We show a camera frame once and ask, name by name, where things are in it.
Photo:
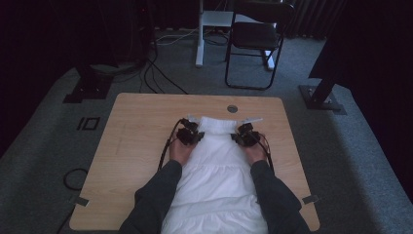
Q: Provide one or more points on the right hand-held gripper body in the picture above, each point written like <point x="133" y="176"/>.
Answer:
<point x="250" y="135"/>

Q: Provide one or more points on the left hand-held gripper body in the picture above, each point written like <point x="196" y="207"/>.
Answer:
<point x="186" y="133"/>

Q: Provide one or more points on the white skirt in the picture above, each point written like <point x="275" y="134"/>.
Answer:
<point x="217" y="175"/>

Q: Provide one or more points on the person's right hand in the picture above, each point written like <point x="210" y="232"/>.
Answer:
<point x="256" y="154"/>

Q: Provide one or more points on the person's left hand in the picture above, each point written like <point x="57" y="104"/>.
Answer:
<point x="181" y="154"/>

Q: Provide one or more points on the grey table grommet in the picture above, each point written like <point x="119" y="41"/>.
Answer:
<point x="232" y="109"/>

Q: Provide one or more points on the black stand base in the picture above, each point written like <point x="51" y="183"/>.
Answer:
<point x="87" y="86"/>
<point x="319" y="97"/>

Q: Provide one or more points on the black folding chair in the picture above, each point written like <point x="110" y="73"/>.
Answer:
<point x="256" y="39"/>

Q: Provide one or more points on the black floor tape marking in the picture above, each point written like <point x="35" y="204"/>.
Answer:
<point x="88" y="124"/>

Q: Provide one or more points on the dark curtain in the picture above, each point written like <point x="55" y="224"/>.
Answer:
<point x="311" y="19"/>

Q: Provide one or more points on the white desk frame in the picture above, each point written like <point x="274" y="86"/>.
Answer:
<point x="204" y="32"/>

